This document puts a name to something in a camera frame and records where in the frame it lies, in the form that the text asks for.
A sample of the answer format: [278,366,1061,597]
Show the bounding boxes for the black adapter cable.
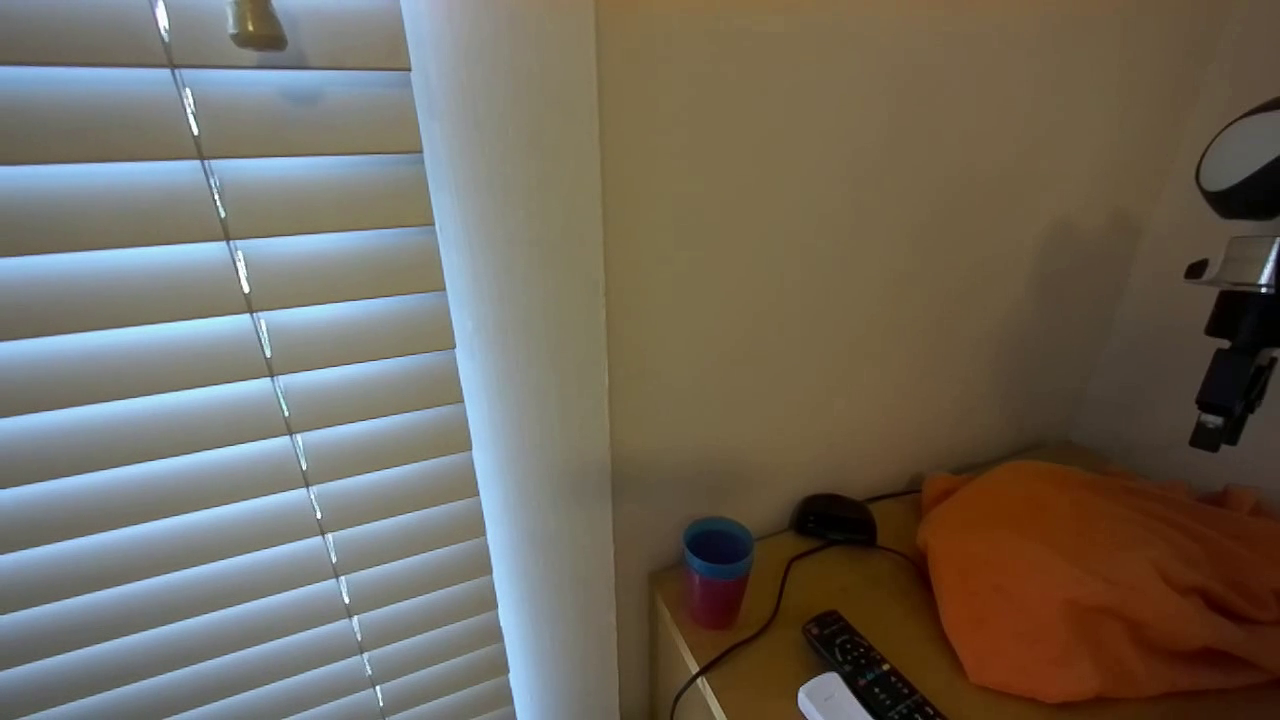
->
[665,484,930,720]

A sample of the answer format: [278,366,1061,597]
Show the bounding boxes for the light wooden cabinet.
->
[654,450,1280,720]

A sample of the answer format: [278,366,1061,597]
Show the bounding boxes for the stacked blue and pink cups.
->
[678,518,755,627]

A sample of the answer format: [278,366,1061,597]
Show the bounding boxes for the black power adapter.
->
[793,494,874,549]

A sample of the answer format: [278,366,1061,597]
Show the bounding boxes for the white remote control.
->
[795,673,872,720]

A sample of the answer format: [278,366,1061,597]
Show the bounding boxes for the orange fleece towel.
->
[916,460,1280,705]

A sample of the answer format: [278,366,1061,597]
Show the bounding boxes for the brass blind cord knob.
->
[226,0,286,54]

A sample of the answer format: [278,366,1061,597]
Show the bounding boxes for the black TV remote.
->
[801,609,948,720]

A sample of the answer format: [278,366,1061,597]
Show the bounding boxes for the white window blinds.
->
[0,0,512,720]

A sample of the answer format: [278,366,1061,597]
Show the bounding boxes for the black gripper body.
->
[1185,231,1280,454]

